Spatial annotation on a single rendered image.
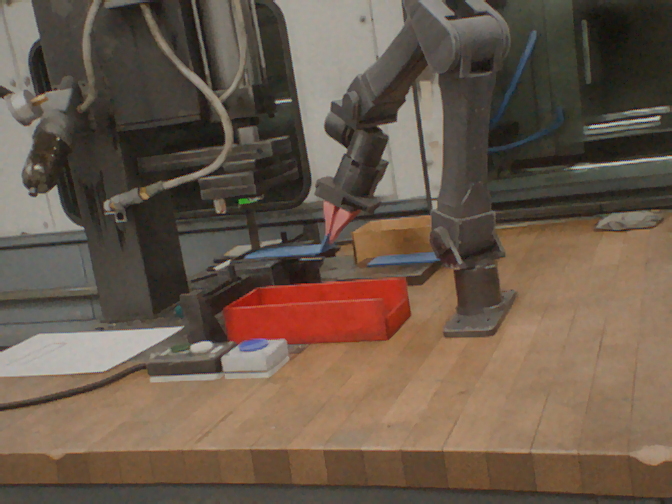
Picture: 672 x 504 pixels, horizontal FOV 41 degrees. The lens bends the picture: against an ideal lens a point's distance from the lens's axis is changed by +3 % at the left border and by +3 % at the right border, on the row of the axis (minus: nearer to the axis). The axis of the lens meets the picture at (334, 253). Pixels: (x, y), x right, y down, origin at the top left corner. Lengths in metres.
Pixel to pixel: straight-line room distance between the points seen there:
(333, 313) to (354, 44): 0.99
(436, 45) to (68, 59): 0.69
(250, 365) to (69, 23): 0.72
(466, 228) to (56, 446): 0.59
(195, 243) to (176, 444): 1.39
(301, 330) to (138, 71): 0.54
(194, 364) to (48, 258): 1.50
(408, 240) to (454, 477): 0.87
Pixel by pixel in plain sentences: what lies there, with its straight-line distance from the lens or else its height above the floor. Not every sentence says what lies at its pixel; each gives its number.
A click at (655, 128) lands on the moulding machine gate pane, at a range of 1.91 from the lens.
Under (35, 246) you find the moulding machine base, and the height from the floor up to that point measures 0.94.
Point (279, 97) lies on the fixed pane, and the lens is 2.19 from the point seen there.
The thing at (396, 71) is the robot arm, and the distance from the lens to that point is 1.29.
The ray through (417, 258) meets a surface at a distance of 1.60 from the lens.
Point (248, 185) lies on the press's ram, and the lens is 1.41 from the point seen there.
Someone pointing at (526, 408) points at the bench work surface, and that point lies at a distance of 0.93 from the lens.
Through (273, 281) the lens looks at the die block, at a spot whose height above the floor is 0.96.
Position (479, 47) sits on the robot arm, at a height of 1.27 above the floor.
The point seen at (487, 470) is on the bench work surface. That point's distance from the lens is 0.86.
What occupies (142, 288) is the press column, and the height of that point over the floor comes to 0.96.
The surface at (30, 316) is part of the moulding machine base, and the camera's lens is 2.75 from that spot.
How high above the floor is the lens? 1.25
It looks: 10 degrees down
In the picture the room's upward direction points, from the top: 9 degrees counter-clockwise
